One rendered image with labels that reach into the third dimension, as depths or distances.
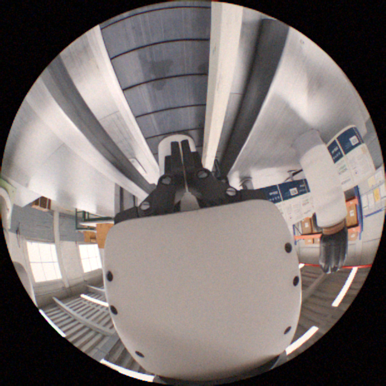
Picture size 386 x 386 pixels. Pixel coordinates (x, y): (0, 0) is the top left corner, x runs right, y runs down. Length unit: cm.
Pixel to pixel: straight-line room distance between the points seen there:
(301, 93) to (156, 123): 19
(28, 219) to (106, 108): 550
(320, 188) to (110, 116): 37
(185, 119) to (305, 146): 23
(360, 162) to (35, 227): 611
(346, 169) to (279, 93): 31
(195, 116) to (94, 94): 14
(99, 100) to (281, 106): 24
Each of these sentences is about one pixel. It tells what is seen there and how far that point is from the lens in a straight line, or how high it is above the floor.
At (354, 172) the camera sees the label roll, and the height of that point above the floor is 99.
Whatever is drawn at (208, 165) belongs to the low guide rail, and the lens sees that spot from 18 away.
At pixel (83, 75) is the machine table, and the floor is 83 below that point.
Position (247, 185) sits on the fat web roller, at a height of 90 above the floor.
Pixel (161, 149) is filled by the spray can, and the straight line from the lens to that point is 16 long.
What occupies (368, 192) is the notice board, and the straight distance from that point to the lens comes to 430.
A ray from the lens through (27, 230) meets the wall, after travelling 559.
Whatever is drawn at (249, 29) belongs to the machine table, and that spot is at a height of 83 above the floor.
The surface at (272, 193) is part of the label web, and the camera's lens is 42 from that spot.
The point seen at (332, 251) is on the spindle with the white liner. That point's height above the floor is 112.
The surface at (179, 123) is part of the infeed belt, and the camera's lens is 16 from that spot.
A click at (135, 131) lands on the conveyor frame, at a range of 16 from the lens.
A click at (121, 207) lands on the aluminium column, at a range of 30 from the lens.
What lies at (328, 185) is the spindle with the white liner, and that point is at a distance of 27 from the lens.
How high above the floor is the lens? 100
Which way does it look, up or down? 17 degrees down
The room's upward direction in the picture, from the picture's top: 170 degrees clockwise
